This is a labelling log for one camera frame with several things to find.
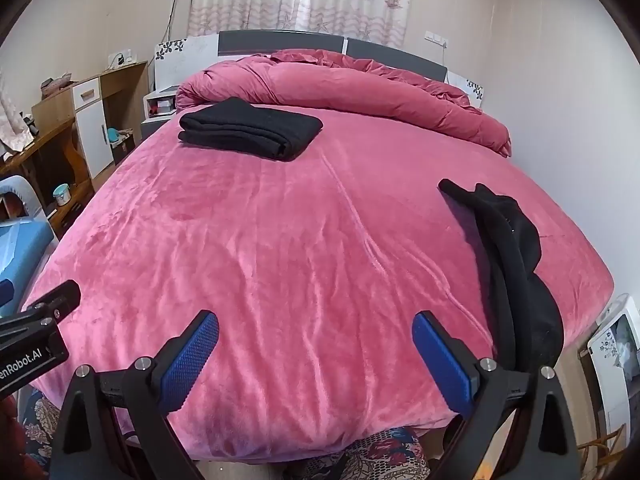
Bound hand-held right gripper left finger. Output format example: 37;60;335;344
50;309;221;480

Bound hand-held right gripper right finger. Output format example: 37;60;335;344
411;310;596;480

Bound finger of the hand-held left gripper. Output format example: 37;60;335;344
22;280;82;322

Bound black pants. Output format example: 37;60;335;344
178;97;322;162
438;178;565;376

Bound folded black pants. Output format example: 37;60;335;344
178;97;322;162

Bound floral cloth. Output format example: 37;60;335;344
287;427;431;480
17;385;66;461

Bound pink fleece bed sheet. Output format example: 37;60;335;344
20;102;616;461

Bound white desk cabinet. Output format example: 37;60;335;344
71;74;118;181

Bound white floral cabinet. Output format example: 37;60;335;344
587;295;640;436

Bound patterned hanging cloth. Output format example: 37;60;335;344
0;70;31;156

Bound wooden desk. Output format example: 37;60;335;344
0;60;151;241

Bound white bedside table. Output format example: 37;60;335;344
141;85;181;141

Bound pink duvet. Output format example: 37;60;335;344
176;49;512;158

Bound grey and white headboard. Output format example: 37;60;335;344
154;30;485;108

